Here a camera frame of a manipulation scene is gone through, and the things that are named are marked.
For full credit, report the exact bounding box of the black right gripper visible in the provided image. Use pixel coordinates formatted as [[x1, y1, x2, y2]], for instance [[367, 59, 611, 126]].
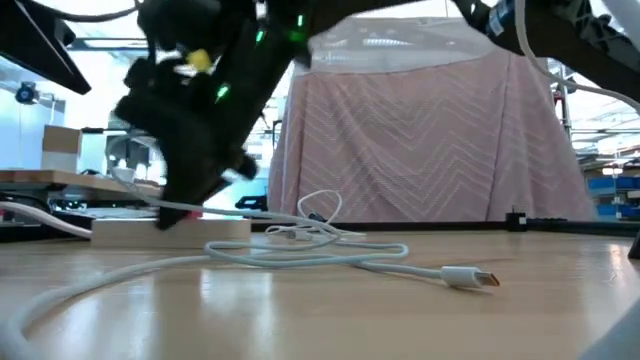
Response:
[[114, 57, 259, 231]]

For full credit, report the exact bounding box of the white power strip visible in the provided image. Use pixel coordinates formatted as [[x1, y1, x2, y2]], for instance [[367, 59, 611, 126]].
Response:
[[0, 199, 252, 250]]

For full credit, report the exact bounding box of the medium white USB cable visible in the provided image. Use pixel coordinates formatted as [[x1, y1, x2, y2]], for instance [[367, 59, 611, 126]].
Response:
[[104, 132, 351, 239]]

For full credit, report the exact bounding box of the thick white USB cable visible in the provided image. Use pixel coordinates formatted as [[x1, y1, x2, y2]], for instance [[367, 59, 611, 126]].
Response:
[[0, 0, 640, 360]]

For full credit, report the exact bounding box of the black wheeled machine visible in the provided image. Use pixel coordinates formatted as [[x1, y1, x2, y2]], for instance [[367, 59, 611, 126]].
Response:
[[234, 194, 270, 212]]

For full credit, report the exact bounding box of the white bowl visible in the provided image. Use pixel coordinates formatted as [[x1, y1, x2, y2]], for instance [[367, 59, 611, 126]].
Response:
[[107, 167, 137, 183]]

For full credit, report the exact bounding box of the black metal stand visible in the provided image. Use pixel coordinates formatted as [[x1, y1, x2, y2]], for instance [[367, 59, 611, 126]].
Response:
[[107, 127, 166, 171]]

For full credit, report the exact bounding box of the white box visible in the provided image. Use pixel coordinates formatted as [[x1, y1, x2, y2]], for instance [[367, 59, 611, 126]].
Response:
[[79, 133, 109, 174]]

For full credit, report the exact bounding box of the cardboard box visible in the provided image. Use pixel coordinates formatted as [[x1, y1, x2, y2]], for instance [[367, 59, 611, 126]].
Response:
[[40, 124, 84, 174]]

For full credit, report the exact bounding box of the wooden workbench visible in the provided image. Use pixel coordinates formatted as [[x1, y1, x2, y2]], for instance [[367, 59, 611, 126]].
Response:
[[0, 168, 166, 201]]

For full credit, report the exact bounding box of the pink chevron cloth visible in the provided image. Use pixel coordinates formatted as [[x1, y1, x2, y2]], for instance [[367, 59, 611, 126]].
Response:
[[267, 17, 596, 224]]

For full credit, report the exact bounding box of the small black block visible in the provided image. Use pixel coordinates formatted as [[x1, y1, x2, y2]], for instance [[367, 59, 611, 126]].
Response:
[[504, 205, 529, 233]]

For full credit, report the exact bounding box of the metal rack cart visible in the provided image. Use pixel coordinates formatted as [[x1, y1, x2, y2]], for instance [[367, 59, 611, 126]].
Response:
[[549, 59, 576, 134]]

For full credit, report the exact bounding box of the blue storage bin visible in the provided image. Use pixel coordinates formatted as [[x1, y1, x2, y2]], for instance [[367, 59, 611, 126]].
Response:
[[596, 202, 640, 222], [586, 175, 640, 198]]

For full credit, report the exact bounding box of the thin coiled white cable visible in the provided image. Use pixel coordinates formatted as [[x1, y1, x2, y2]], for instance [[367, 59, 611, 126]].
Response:
[[263, 188, 367, 242]]

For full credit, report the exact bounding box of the yellow cable tag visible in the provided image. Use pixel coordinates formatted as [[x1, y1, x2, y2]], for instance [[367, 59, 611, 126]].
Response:
[[186, 48, 214, 74]]

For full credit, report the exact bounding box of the black table frame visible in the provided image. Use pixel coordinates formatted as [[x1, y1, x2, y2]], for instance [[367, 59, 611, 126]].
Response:
[[249, 219, 640, 239]]

